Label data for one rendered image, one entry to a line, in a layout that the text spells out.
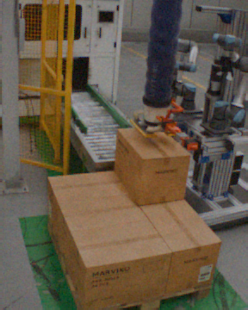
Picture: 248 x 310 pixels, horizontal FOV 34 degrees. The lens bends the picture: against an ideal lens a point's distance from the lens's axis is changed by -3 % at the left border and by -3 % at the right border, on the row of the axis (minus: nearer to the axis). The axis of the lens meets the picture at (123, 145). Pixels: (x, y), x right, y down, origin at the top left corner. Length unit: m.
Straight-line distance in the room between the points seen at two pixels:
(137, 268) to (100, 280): 0.26
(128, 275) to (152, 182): 0.79
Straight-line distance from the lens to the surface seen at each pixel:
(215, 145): 3.61
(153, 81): 3.14
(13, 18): 3.93
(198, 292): 3.28
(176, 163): 3.21
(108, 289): 2.84
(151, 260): 2.80
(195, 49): 3.89
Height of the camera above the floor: 2.28
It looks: 24 degrees down
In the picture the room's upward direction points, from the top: 5 degrees clockwise
